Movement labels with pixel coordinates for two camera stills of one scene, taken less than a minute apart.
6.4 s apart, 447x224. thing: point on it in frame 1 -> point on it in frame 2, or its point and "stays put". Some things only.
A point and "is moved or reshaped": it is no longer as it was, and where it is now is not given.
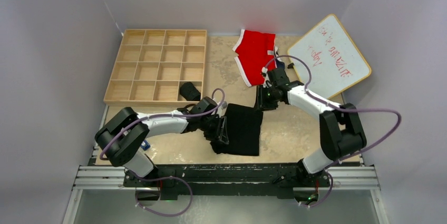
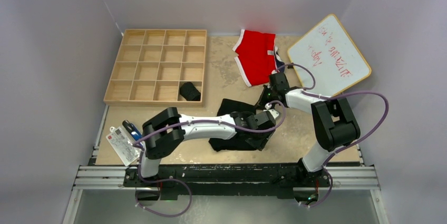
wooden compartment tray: x=158 y=68 stays put
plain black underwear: x=243 y=125 is moved or reshaped
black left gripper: x=213 y=136 -> x=258 y=144
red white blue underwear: x=256 y=51 stays put
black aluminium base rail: x=229 y=180 stays put
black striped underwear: x=189 y=91 stays put
